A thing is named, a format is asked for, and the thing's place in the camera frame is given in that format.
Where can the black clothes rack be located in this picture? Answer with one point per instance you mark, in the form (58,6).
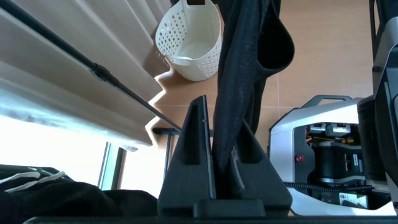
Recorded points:
(99,71)

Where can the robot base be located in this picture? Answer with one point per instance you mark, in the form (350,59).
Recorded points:
(335,155)

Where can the black garment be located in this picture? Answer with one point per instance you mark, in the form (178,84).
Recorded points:
(239,77)

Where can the beige curtain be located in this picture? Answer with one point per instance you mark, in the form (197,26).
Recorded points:
(77,62)

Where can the white laundry basket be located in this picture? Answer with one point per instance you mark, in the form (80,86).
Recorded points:
(192,46)

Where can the black shorts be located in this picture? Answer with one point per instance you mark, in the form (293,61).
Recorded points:
(62,193)

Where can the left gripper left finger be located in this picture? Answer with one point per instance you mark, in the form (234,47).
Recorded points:
(189,180)

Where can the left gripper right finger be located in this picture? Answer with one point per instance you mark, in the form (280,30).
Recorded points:
(261,186)

